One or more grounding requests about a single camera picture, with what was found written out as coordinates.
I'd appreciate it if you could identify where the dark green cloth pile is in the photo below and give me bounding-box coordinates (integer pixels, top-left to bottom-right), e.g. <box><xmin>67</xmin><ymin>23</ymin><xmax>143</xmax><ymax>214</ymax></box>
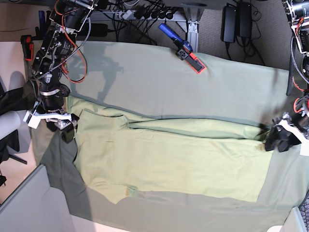
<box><xmin>0</xmin><ymin>81</ymin><xmax>37</xmax><ymax>115</ymax></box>

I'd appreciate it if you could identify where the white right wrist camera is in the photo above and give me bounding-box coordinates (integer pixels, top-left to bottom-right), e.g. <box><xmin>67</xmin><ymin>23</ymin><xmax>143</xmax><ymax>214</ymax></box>
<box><xmin>23</xmin><ymin>111</ymin><xmax>41</xmax><ymax>129</ymax></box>

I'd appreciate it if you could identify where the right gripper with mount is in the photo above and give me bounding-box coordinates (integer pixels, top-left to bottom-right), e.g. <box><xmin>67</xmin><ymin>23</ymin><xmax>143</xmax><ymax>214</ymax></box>
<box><xmin>36</xmin><ymin>101</ymin><xmax>80</xmax><ymax>143</ymax></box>

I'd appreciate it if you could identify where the black power adapter brick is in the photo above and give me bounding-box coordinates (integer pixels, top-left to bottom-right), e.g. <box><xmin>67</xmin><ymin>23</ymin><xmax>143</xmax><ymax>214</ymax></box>
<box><xmin>221</xmin><ymin>5</ymin><xmax>237</xmax><ymax>43</ymax></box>

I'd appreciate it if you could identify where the light green T-shirt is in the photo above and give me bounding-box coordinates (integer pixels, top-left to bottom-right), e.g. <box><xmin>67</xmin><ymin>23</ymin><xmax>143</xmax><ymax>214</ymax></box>
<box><xmin>67</xmin><ymin>97</ymin><xmax>272</xmax><ymax>203</ymax></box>

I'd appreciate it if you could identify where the white cylinder roll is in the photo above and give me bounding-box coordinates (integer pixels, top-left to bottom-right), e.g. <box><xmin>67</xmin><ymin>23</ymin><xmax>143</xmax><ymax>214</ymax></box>
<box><xmin>0</xmin><ymin>111</ymin><xmax>21</xmax><ymax>139</ymax></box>

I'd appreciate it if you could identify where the silver aluminium table leg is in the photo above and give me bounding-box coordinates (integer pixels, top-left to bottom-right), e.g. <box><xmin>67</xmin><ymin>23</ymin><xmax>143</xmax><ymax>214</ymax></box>
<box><xmin>183</xmin><ymin>6</ymin><xmax>204</xmax><ymax>52</ymax></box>

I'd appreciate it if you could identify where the red and black clamp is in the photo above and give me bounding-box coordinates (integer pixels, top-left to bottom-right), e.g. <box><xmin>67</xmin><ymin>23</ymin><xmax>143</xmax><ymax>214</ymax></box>
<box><xmin>20</xmin><ymin>35</ymin><xmax>34</xmax><ymax>61</ymax></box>

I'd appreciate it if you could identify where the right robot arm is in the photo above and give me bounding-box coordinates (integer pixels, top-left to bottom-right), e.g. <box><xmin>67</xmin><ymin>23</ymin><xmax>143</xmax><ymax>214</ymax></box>
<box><xmin>24</xmin><ymin>0</ymin><xmax>98</xmax><ymax>143</ymax></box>

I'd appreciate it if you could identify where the grey-green table cloth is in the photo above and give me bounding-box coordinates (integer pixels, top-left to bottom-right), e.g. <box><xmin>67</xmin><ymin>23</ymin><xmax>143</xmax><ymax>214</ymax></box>
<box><xmin>31</xmin><ymin>42</ymin><xmax>309</xmax><ymax>232</ymax></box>

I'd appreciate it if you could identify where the grey storage bin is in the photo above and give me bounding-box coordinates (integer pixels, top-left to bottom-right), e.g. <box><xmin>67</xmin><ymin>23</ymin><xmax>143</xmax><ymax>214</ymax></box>
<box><xmin>0</xmin><ymin>165</ymin><xmax>75</xmax><ymax>232</ymax></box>

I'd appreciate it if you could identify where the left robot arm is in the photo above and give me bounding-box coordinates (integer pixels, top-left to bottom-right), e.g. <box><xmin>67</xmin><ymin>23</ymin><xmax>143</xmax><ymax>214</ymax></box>
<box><xmin>264</xmin><ymin>0</ymin><xmax>309</xmax><ymax>156</ymax></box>

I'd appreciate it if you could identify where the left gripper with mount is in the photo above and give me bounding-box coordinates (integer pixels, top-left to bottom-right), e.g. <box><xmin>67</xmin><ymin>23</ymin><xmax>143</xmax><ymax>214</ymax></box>
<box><xmin>264</xmin><ymin>111</ymin><xmax>309</xmax><ymax>152</ymax></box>

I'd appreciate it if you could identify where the blue and orange clamp tool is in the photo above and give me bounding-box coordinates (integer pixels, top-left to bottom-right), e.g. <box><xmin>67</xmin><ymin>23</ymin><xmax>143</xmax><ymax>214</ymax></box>
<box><xmin>158</xmin><ymin>23</ymin><xmax>206</xmax><ymax>74</ymax></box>

